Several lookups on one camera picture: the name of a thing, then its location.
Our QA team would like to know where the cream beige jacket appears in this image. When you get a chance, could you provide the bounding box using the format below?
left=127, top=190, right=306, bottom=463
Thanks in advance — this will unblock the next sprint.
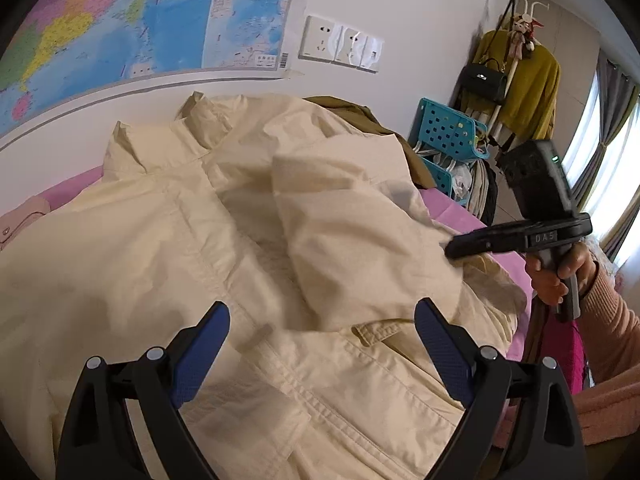
left=1, top=94, right=527, bottom=479

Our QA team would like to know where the pink sleeved right forearm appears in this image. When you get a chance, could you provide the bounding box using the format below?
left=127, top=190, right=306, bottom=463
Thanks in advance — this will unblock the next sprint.
left=573, top=271, right=639, bottom=445

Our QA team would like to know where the person's right hand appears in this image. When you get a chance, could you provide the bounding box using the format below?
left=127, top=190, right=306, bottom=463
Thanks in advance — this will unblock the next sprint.
left=525, top=243, right=599, bottom=307

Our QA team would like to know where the teal plastic storage rack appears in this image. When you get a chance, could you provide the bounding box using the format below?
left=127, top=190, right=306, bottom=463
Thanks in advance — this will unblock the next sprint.
left=412, top=98, right=489, bottom=206

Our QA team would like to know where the mustard yellow hanging sweater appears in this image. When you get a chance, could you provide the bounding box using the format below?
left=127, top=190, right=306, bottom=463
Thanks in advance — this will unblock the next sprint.
left=462, top=30, right=561, bottom=142

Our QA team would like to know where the grey window curtain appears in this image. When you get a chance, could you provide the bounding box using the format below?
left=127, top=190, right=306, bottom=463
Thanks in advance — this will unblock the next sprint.
left=564, top=52, right=639, bottom=266

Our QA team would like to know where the black handbag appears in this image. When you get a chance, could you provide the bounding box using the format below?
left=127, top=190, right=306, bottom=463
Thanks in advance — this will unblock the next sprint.
left=460, top=58, right=508, bottom=105

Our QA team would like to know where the white coat rack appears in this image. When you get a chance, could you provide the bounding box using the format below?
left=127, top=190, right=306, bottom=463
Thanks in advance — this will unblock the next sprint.
left=489, top=0, right=541, bottom=136

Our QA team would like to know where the olive brown garment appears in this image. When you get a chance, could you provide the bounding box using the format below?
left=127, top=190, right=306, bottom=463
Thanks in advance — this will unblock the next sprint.
left=306, top=96, right=437, bottom=190

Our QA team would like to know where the pink folded garment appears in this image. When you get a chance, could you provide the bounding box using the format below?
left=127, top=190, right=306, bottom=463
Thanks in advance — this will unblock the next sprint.
left=0, top=196, right=50, bottom=250

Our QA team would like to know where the pink floral bed sheet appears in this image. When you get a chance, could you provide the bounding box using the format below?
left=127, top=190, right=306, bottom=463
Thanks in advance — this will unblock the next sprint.
left=38, top=167, right=533, bottom=361

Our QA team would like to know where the white wall socket panel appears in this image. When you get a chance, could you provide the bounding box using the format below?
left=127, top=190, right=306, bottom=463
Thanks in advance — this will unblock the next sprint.
left=298, top=15, right=384, bottom=74

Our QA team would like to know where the colourful wall map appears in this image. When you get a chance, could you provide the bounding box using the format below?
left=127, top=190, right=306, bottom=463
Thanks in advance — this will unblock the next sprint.
left=1, top=0, right=292, bottom=133

